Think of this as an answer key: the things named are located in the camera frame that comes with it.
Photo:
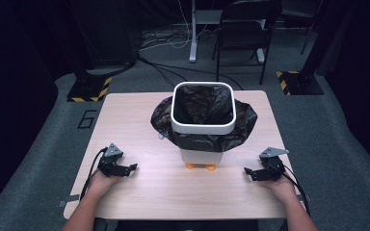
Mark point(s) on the black garbage bag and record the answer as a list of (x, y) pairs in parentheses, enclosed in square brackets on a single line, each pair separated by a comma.
[(242, 128)]

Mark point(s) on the white trash can with face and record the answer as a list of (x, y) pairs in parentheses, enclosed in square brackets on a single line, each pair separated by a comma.
[(201, 157)]

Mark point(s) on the black stand with striped base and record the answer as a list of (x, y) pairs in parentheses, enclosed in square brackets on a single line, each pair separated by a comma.
[(302, 82), (86, 87)]

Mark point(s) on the person's left hand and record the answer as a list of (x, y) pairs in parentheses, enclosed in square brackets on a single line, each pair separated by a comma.
[(100, 183)]

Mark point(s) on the black folding chair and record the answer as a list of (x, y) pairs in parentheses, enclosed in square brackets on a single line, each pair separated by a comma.
[(242, 32)]

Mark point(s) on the white desk frame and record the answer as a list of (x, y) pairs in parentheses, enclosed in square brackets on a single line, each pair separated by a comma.
[(193, 35)]

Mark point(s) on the person's right hand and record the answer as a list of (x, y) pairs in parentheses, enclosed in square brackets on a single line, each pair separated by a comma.
[(282, 189)]

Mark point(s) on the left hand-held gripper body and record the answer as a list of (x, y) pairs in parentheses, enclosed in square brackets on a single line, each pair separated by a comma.
[(110, 163)]

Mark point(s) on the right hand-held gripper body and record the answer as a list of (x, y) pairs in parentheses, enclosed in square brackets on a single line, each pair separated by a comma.
[(273, 168)]

